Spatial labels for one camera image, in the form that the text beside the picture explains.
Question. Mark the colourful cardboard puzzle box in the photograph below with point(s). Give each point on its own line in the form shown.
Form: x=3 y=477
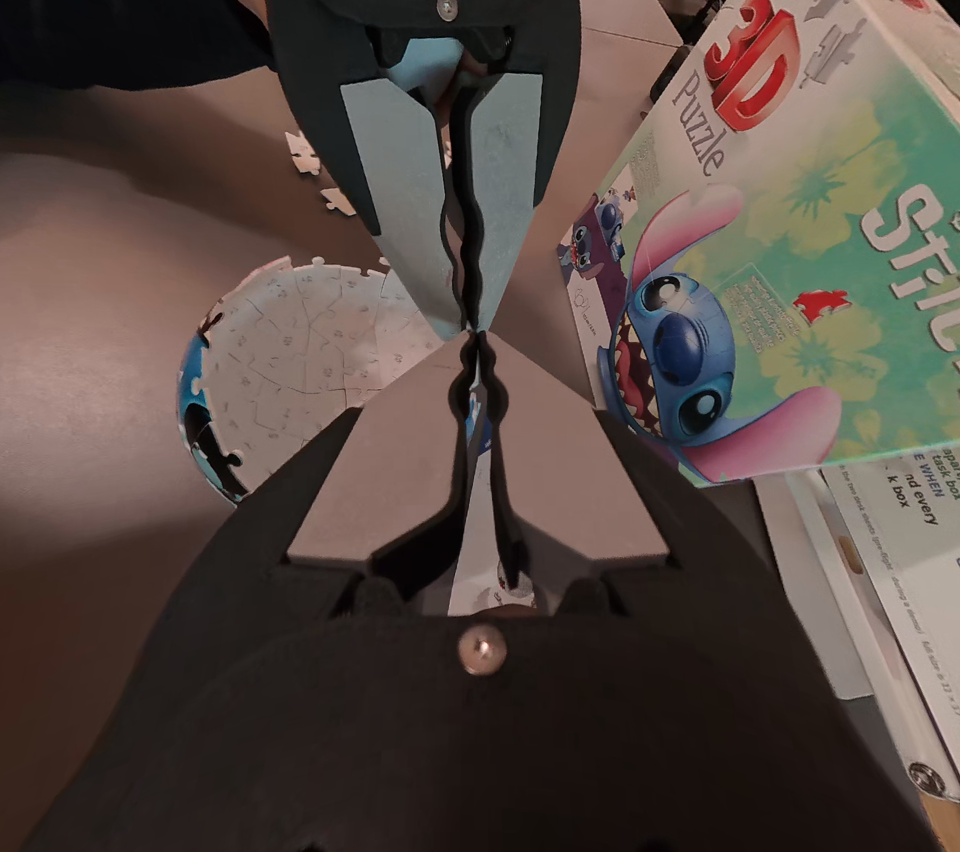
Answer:
x=787 y=230

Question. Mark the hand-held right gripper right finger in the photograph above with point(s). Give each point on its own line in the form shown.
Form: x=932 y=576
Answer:
x=577 y=492

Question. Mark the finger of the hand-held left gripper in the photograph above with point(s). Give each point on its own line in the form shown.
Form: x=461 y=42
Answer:
x=397 y=177
x=502 y=177

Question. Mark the partly built puzzle ball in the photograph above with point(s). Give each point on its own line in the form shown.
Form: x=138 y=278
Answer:
x=300 y=342

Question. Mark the puzzle pieces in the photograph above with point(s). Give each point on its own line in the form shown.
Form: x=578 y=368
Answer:
x=304 y=155

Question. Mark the white paper leaflet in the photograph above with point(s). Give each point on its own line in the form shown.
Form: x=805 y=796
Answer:
x=472 y=567

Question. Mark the black box device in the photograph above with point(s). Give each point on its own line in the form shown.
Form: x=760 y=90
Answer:
x=666 y=76

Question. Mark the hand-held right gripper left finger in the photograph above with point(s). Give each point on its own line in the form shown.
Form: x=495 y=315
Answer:
x=375 y=492

